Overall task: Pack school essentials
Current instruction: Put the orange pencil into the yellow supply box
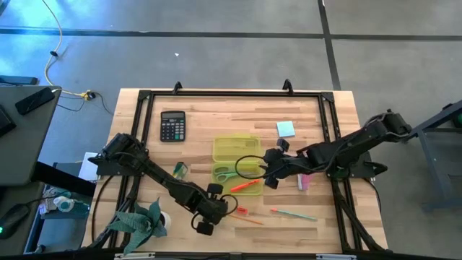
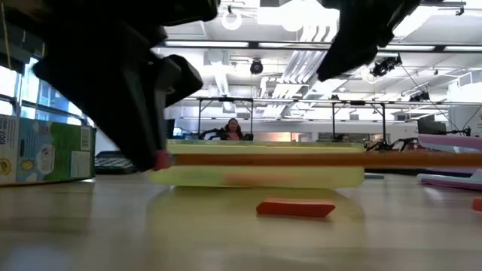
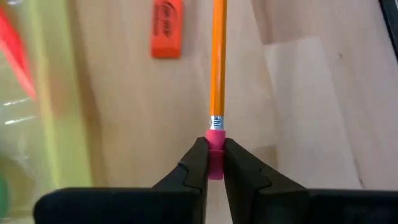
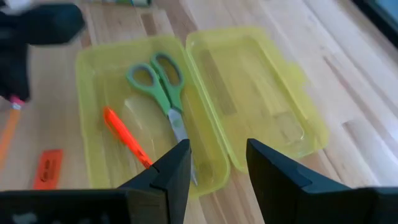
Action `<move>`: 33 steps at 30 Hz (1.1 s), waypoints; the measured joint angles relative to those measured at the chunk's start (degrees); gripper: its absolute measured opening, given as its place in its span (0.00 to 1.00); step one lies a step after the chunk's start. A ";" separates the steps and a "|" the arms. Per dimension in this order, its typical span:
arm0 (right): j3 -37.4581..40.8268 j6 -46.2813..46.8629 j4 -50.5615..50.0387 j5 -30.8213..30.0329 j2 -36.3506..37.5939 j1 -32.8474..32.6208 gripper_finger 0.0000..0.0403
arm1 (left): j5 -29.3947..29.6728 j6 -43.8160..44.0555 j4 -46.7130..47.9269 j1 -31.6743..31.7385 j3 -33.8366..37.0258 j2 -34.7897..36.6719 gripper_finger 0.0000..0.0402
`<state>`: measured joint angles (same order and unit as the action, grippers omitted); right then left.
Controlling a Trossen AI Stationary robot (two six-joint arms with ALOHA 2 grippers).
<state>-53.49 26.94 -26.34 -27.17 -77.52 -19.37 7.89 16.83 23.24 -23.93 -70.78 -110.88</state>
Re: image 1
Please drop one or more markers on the red eraser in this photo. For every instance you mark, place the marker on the red eraser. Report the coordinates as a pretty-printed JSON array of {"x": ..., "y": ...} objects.
[{"x": 242, "y": 210}]

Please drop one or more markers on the orange pencil pink eraser cap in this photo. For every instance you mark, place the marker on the orange pencil pink eraser cap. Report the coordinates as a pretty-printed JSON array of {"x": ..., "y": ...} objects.
[{"x": 249, "y": 220}]

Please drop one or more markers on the translucent yellow-green pencil case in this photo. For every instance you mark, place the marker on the translucent yellow-green pencil case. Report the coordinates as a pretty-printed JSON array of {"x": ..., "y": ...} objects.
[{"x": 234, "y": 148}]

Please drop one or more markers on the silver edge bracket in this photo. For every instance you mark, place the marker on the silver edge bracket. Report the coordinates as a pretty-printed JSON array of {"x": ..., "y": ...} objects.
[
  {"x": 134, "y": 256},
  {"x": 336, "y": 256}
]

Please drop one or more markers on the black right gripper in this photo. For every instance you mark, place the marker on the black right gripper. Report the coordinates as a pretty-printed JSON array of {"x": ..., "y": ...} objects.
[{"x": 279, "y": 164}]

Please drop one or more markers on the black frame bracket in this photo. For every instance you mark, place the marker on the black frame bracket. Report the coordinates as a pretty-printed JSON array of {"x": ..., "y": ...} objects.
[
  {"x": 177, "y": 88},
  {"x": 287, "y": 86}
]

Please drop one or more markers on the black metal table frame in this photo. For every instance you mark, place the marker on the black metal table frame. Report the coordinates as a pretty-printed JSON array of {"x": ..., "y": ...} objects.
[{"x": 234, "y": 93}]

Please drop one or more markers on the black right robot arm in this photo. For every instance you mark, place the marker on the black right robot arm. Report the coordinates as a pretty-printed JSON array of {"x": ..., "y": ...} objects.
[{"x": 346, "y": 146}]

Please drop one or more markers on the flat black device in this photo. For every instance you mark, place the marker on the flat black device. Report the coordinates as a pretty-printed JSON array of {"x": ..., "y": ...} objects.
[{"x": 18, "y": 80}]

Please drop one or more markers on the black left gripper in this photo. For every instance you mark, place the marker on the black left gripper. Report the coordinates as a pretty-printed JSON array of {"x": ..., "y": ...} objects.
[{"x": 213, "y": 209}]

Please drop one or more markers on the blue sticky note pad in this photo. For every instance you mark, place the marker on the blue sticky note pad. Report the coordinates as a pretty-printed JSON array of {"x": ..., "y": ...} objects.
[{"x": 286, "y": 129}]

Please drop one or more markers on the white paper sheet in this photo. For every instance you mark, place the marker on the white paper sheet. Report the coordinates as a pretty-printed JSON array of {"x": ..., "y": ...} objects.
[{"x": 88, "y": 166}]

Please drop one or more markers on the teal pencil pink eraser cap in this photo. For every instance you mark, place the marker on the teal pencil pink eraser cap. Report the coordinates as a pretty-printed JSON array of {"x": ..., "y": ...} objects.
[{"x": 294, "y": 214}]

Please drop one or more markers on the dark metal cart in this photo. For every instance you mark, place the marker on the dark metal cart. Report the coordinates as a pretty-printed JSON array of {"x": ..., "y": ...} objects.
[{"x": 433, "y": 155}]

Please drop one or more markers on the black computer mouse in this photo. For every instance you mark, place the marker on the black computer mouse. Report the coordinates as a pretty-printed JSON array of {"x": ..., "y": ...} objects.
[{"x": 12, "y": 220}]

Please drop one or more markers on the dark grey desk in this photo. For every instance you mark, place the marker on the dark grey desk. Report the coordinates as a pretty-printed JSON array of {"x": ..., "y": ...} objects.
[{"x": 25, "y": 151}]

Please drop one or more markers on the black smartphone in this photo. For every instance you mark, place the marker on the black smartphone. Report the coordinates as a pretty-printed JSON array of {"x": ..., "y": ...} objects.
[{"x": 35, "y": 100}]

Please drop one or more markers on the white teal tape dispenser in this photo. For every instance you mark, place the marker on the white teal tape dispenser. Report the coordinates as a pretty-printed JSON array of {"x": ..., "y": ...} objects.
[{"x": 65, "y": 204}]

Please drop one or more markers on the white plant pot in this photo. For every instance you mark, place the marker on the white plant pot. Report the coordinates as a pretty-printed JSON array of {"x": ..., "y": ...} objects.
[{"x": 166, "y": 220}]

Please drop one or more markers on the black beam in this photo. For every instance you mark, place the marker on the black beam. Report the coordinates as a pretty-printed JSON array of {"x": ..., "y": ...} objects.
[{"x": 63, "y": 178}]

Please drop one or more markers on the pink stapler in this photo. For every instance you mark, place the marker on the pink stapler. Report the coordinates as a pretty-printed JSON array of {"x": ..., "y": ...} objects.
[{"x": 305, "y": 182}]

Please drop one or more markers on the teal cloth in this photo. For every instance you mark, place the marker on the teal cloth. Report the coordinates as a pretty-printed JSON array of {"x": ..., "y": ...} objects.
[{"x": 139, "y": 224}]

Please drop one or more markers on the black desk calculator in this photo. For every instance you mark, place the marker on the black desk calculator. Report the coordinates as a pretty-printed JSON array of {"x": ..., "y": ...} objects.
[{"x": 172, "y": 126}]

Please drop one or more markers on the orange marker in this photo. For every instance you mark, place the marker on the orange marker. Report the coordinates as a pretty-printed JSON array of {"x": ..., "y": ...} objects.
[{"x": 245, "y": 185}]

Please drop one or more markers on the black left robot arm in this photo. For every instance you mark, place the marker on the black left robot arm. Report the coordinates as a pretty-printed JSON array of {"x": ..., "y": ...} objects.
[{"x": 162, "y": 178}]

